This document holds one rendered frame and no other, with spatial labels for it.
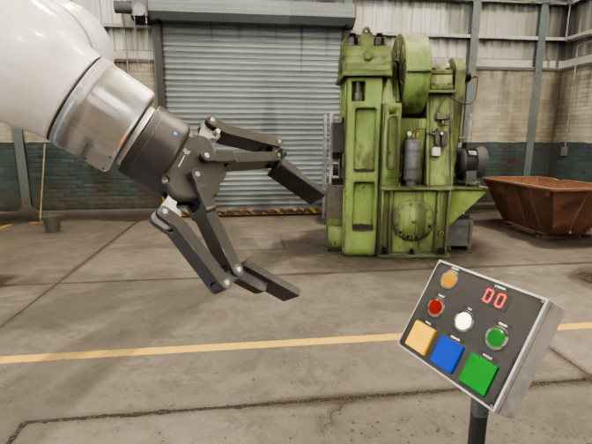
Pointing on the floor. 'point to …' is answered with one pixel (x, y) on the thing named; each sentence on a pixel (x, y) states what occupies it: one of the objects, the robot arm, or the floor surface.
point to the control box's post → (477, 423)
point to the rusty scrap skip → (543, 205)
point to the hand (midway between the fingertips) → (299, 238)
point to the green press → (401, 152)
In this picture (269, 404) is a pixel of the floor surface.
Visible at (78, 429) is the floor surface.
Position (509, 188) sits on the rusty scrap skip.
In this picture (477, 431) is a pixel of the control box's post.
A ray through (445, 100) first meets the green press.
